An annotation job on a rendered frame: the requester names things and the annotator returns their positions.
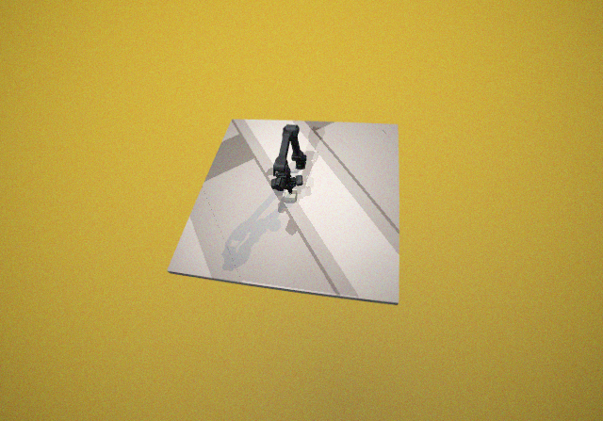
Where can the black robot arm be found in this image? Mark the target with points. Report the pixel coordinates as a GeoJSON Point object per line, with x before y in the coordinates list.
{"type": "Point", "coordinates": [290, 134]}

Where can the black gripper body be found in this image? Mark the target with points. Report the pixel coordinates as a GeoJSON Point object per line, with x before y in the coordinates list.
{"type": "Point", "coordinates": [290, 181]}

